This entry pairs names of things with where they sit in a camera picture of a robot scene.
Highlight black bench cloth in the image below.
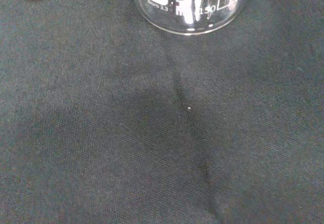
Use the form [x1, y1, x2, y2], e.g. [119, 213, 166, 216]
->
[0, 0, 324, 224]

